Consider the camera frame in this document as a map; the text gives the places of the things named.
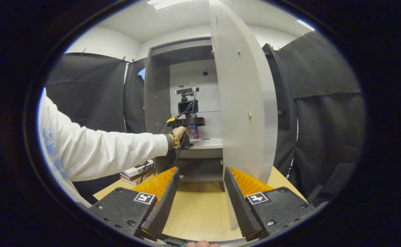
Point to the dark-edged white book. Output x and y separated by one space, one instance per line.
132 177

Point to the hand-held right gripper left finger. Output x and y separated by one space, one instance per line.
162 209

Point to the beige cabinet door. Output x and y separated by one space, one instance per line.
245 85

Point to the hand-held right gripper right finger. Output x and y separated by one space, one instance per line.
241 209

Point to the person's white sweatshirt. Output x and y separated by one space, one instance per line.
70 188

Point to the brown-edged white book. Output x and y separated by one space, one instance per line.
135 181

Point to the dark grey cabinet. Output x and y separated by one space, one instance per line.
157 103

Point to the white book with portrait cover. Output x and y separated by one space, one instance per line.
137 168

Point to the black backdrop cloth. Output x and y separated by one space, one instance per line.
94 89

